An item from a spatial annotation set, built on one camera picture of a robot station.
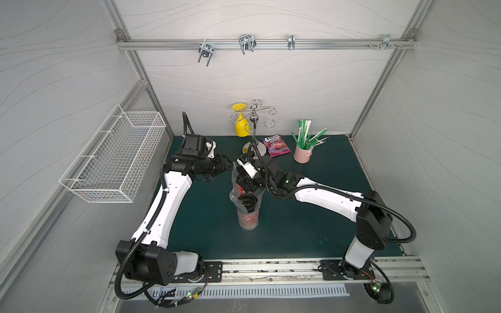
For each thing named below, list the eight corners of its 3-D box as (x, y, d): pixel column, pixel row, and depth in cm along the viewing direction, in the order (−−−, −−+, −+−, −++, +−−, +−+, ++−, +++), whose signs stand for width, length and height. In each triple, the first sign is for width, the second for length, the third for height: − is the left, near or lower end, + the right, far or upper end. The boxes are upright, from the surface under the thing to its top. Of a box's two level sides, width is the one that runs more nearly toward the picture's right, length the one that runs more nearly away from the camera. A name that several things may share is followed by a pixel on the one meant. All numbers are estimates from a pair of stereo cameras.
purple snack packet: (271, 158, 111) (271, 155, 109) (262, 140, 121) (262, 137, 119) (290, 153, 114) (290, 150, 112) (279, 136, 123) (280, 133, 121)
